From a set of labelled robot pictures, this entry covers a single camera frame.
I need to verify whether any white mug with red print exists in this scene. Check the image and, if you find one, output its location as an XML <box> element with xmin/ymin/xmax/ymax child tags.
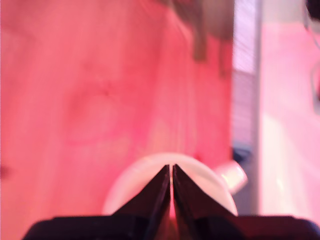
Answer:
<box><xmin>101</xmin><ymin>151</ymin><xmax>249</xmax><ymax>217</ymax></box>

